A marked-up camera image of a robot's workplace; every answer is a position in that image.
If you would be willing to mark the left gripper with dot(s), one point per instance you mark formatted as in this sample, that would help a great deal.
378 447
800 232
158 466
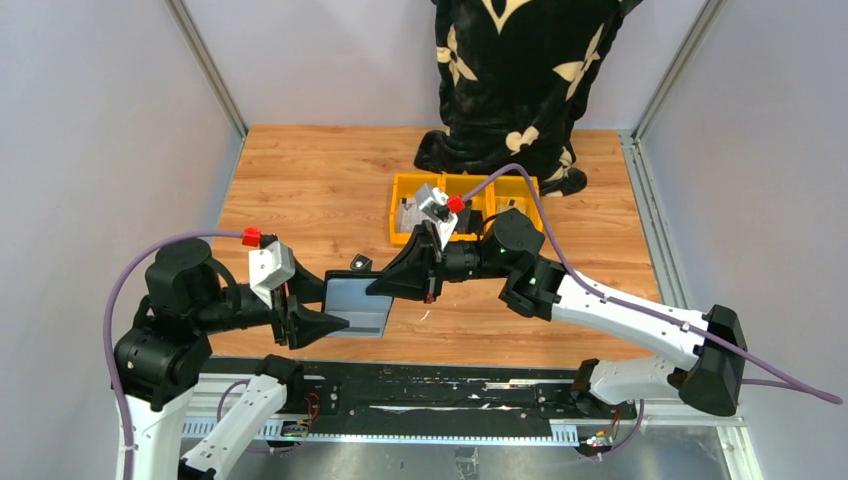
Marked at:
287 316

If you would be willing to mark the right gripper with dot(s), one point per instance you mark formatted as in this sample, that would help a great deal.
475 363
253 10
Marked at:
430 266

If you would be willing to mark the silver striped card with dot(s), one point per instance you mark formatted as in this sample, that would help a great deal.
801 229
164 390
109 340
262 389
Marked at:
367 319

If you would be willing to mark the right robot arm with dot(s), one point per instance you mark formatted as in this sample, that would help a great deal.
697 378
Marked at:
697 357

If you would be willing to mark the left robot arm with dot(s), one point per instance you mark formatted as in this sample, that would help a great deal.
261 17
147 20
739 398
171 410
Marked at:
155 366

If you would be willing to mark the silver cards in bin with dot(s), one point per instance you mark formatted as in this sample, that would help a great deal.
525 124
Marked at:
407 215

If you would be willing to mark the left yellow bin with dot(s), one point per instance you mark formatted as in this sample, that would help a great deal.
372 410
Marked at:
406 185

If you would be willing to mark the black floral blanket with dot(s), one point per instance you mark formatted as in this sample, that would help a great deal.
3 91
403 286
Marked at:
515 77

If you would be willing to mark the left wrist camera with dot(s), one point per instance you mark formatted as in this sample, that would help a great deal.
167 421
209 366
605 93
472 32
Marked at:
270 264

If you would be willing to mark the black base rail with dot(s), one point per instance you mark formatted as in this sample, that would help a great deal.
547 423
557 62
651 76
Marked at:
417 403

